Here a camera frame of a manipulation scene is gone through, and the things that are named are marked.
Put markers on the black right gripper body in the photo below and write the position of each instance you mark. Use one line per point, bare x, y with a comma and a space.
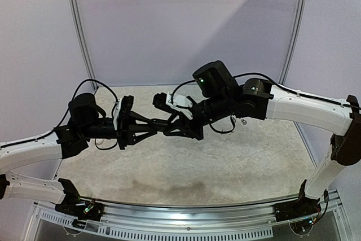
197, 121

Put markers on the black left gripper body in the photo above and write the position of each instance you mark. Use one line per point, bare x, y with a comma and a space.
92, 132

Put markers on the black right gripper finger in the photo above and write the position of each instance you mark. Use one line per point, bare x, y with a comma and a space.
177, 121
182, 131

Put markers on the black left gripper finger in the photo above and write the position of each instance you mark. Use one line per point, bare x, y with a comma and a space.
138, 134
139, 120

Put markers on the black earbud charging case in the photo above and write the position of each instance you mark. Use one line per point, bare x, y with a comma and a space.
159, 124

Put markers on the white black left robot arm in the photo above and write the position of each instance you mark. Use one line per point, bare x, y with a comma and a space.
87, 121

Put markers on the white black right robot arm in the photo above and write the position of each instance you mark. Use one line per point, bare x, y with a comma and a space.
262, 98

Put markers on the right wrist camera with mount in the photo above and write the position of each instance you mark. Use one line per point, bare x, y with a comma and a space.
174, 103

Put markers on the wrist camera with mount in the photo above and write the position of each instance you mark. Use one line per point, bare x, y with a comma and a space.
122, 111
174, 103

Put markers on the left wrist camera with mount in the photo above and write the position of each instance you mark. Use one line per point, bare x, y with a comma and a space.
122, 111

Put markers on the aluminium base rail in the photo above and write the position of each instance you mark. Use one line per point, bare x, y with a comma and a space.
248, 221

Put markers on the left aluminium frame post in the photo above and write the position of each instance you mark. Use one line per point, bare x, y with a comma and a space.
75, 10

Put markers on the aluminium frame post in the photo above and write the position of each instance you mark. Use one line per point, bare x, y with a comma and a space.
75, 10
300, 6

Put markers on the right aluminium frame post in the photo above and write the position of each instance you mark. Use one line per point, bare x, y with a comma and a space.
300, 6

